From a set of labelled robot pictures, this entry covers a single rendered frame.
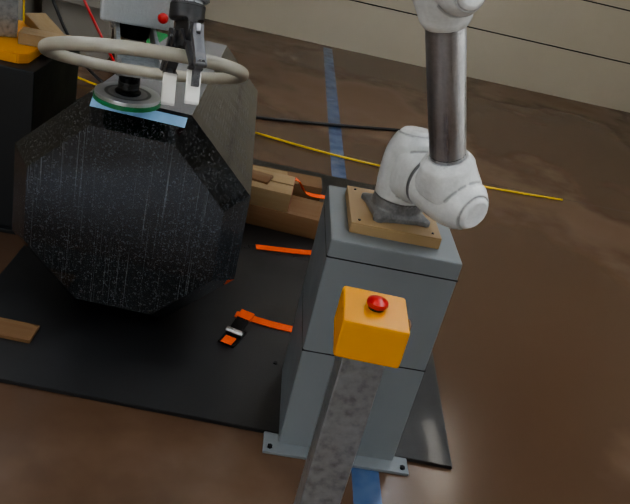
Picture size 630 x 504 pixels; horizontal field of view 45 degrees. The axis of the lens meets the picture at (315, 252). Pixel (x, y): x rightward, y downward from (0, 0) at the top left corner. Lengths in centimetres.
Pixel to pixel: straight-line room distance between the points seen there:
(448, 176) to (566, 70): 658
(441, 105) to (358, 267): 55
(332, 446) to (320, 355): 93
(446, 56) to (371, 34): 619
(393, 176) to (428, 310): 42
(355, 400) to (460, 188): 84
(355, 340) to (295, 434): 131
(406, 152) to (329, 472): 104
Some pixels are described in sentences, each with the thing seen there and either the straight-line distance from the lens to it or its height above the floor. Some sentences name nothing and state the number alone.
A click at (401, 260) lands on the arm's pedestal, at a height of 77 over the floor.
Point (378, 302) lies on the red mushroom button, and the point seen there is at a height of 110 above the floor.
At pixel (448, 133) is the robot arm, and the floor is 119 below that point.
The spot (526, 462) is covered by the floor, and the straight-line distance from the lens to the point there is 296.
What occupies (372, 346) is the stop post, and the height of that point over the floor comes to 104.
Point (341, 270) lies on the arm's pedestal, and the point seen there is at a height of 70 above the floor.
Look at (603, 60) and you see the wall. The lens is 870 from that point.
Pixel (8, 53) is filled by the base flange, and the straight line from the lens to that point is 339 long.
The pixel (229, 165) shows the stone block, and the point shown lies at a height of 72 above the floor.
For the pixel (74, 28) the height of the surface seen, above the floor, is 19.
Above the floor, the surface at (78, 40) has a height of 131.
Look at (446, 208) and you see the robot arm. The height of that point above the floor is 99.
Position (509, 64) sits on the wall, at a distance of 841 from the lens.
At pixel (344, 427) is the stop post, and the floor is 83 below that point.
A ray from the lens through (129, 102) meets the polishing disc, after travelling 254.
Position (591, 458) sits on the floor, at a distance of 314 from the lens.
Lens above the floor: 177
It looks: 28 degrees down
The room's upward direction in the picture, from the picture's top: 14 degrees clockwise
